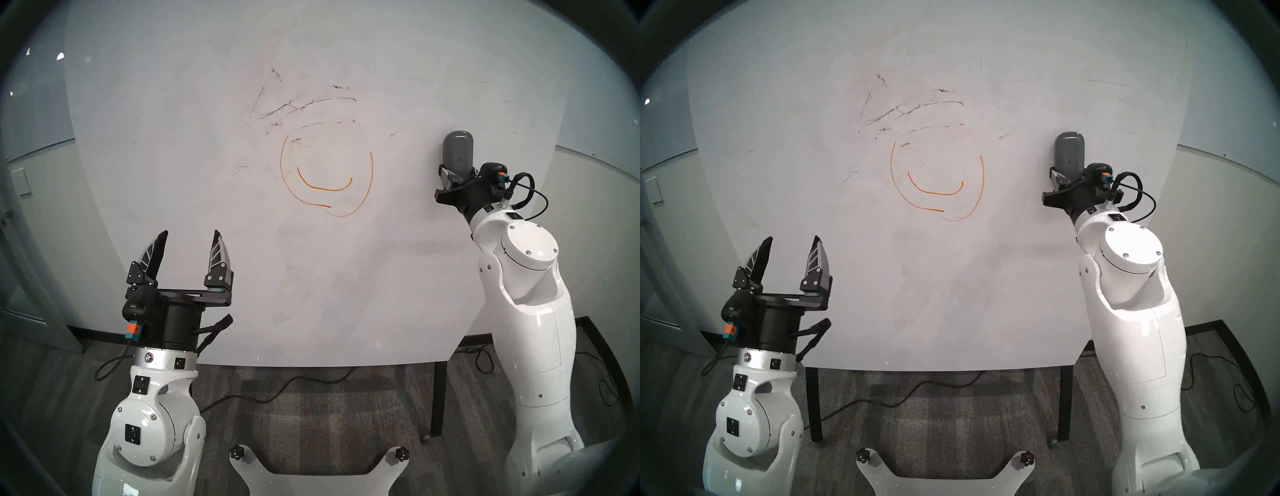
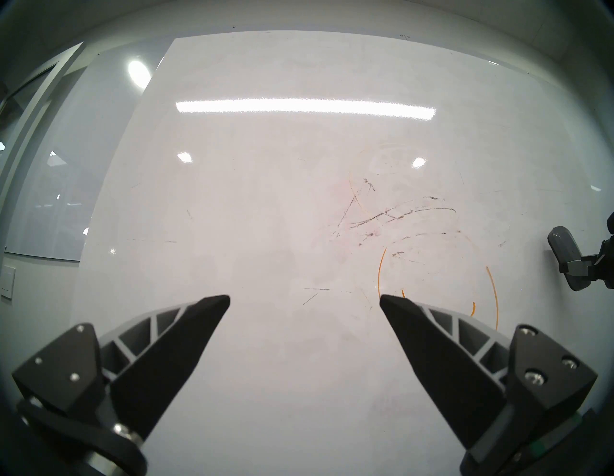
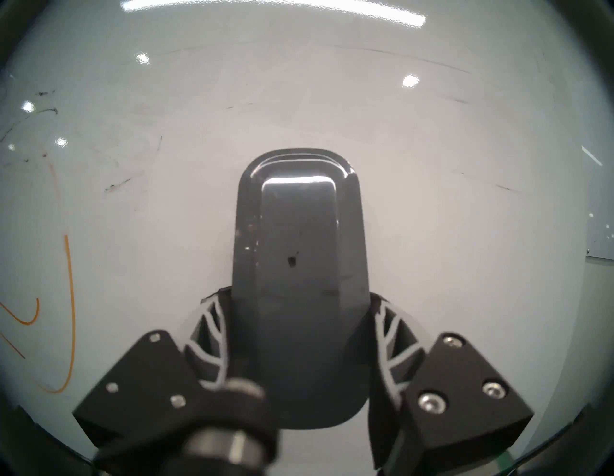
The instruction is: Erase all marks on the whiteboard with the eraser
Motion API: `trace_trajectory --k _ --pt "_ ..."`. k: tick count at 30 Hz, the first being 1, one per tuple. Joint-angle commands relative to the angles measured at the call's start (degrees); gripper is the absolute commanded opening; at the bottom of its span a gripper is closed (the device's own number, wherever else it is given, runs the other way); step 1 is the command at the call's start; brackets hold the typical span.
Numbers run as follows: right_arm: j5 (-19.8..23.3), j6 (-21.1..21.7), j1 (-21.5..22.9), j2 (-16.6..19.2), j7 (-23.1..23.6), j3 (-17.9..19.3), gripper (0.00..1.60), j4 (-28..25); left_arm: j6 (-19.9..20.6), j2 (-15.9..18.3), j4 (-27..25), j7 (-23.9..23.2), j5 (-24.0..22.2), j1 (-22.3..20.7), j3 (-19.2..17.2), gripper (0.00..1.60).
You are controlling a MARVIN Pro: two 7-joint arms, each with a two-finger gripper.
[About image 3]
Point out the wall glass board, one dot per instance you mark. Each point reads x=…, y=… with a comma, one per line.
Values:
x=602, y=235

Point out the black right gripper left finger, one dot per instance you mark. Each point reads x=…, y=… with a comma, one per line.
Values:
x=144, y=384

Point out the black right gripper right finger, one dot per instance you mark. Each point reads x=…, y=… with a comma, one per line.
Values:
x=460, y=403

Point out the dark grey whiteboard eraser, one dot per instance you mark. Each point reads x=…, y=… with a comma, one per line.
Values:
x=300, y=288

